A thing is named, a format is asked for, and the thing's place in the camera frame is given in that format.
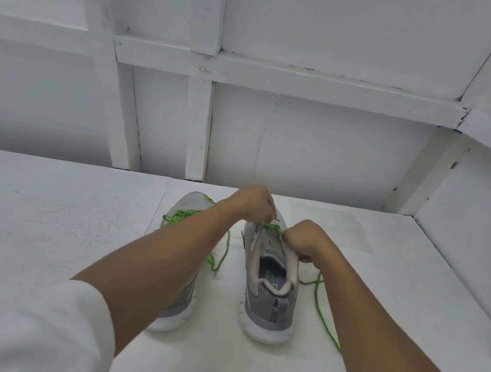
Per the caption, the person's right forearm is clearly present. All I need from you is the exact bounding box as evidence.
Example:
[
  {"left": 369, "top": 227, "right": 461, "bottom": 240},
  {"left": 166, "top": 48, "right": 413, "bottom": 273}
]
[{"left": 291, "top": 244, "right": 491, "bottom": 372}]

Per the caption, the grey sneaker with patterned heel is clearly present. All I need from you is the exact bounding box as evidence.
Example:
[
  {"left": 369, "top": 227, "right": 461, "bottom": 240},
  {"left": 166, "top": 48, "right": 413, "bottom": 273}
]
[{"left": 227, "top": 206, "right": 312, "bottom": 349}]

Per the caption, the white shirt sleeve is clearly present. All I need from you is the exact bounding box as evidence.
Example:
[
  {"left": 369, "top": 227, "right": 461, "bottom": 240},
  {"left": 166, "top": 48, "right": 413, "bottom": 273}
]
[{"left": 0, "top": 268, "right": 126, "bottom": 372}]

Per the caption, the person's left forearm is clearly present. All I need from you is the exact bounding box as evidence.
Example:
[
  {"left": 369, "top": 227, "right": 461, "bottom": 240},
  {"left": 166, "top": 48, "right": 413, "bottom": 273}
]
[{"left": 59, "top": 179, "right": 245, "bottom": 372}]

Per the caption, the person's left hand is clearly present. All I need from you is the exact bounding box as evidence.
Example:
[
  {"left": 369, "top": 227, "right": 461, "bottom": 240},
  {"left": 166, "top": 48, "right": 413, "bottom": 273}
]
[{"left": 222, "top": 181, "right": 282, "bottom": 236}]

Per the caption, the person's right hand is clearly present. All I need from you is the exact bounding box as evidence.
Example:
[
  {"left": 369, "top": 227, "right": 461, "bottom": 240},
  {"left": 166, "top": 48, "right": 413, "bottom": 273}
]
[{"left": 278, "top": 216, "right": 338, "bottom": 269}]

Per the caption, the long green shoelace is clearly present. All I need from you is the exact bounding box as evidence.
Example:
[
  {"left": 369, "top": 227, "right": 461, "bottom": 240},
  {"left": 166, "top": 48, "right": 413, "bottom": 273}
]
[{"left": 238, "top": 215, "right": 359, "bottom": 354}]

